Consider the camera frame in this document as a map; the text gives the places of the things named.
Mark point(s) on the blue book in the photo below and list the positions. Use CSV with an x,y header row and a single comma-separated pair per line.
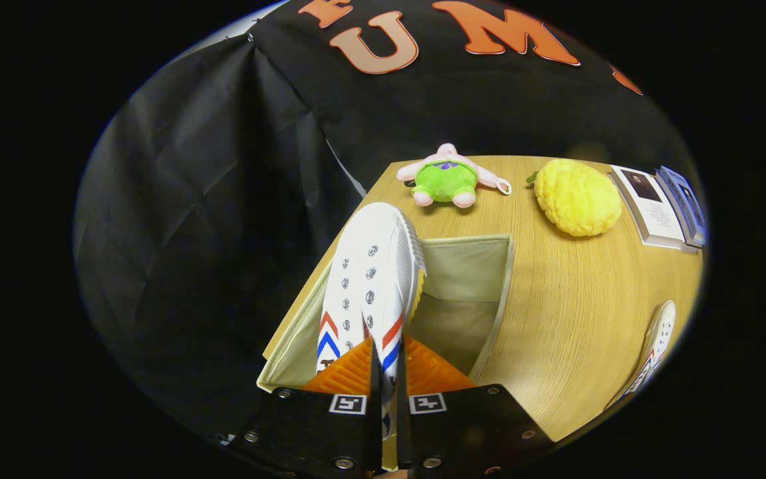
x,y
685,199

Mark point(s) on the brown fabric storage box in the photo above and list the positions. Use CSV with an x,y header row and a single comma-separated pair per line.
x,y
463,266

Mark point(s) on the white striped shoe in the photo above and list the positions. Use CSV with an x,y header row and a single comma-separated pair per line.
x,y
655,346
370,266

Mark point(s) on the black backdrop cloth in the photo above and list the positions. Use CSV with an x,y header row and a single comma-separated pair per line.
x,y
190,233

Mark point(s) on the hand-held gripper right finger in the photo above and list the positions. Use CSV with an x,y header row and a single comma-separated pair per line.
x,y
401,412

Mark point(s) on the white book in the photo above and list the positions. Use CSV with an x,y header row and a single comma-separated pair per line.
x,y
652,206

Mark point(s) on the green and pink plush toy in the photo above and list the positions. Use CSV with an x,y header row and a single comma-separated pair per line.
x,y
446,179

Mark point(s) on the yellow plush toy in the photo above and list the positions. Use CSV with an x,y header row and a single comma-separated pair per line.
x,y
576,196

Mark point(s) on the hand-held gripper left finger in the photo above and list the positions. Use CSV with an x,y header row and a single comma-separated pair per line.
x,y
376,412

